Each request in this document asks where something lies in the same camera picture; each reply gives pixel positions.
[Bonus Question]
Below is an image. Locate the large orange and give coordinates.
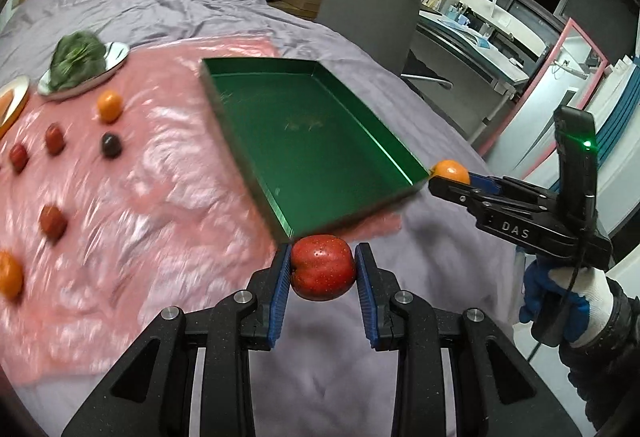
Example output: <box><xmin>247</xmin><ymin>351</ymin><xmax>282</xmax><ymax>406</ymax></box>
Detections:
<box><xmin>0</xmin><ymin>251</ymin><xmax>24</xmax><ymax>301</ymax></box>
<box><xmin>430</xmin><ymin>160</ymin><xmax>471</xmax><ymax>185</ymax></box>

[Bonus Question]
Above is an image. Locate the dark purple plum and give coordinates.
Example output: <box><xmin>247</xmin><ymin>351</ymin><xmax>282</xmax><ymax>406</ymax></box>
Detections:
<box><xmin>101</xmin><ymin>132</ymin><xmax>122</xmax><ymax>160</ymax></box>

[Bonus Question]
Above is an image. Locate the red apple with stem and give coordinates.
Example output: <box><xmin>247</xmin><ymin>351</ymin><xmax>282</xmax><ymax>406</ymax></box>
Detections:
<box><xmin>44</xmin><ymin>123</ymin><xmax>66</xmax><ymax>157</ymax></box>

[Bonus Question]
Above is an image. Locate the red fruit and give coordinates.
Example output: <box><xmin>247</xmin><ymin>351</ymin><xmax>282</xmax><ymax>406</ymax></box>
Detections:
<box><xmin>9</xmin><ymin>142</ymin><xmax>29</xmax><ymax>174</ymax></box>

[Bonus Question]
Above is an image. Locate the small orange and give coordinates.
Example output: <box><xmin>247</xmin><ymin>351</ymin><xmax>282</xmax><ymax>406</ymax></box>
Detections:
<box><xmin>96</xmin><ymin>90</ymin><xmax>124</xmax><ymax>124</ymax></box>

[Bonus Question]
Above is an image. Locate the right gloved hand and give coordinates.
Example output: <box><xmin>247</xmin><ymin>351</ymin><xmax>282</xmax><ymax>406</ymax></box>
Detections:
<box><xmin>518</xmin><ymin>257</ymin><xmax>614</xmax><ymax>348</ymax></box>

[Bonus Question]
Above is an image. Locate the pink framed mirror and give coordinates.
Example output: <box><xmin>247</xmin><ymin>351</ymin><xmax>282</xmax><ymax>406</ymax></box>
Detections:
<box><xmin>480</xmin><ymin>18</ymin><xmax>608</xmax><ymax>160</ymax></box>

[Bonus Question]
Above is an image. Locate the white desk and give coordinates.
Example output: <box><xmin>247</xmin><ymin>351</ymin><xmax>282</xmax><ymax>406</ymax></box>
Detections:
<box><xmin>414</xmin><ymin>10</ymin><xmax>529</xmax><ymax>145</ymax></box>

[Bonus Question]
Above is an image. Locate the green metal tray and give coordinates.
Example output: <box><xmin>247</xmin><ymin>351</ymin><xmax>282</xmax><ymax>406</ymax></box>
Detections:
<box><xmin>200</xmin><ymin>57</ymin><xmax>427</xmax><ymax>242</ymax></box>

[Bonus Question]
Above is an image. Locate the pink plastic sheet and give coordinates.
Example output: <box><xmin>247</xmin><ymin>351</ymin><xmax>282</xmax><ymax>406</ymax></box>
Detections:
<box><xmin>0</xmin><ymin>35</ymin><xmax>407</xmax><ymax>385</ymax></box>

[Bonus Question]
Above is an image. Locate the grey office chair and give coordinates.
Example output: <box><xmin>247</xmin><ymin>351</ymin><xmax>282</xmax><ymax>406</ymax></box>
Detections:
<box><xmin>316</xmin><ymin>0</ymin><xmax>452</xmax><ymax>90</ymax></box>

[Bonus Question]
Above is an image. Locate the orange rimmed plate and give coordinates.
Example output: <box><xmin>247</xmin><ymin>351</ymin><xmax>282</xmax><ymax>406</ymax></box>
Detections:
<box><xmin>0</xmin><ymin>75</ymin><xmax>30</xmax><ymax>138</ymax></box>

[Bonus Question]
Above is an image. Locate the white patterned plate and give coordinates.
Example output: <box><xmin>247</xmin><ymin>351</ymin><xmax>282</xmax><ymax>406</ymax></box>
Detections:
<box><xmin>37</xmin><ymin>40</ymin><xmax>132</xmax><ymax>102</ymax></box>

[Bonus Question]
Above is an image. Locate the green leafy cabbage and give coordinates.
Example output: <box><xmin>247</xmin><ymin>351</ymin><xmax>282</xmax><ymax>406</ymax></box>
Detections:
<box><xmin>49</xmin><ymin>31</ymin><xmax>106</xmax><ymax>92</ymax></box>

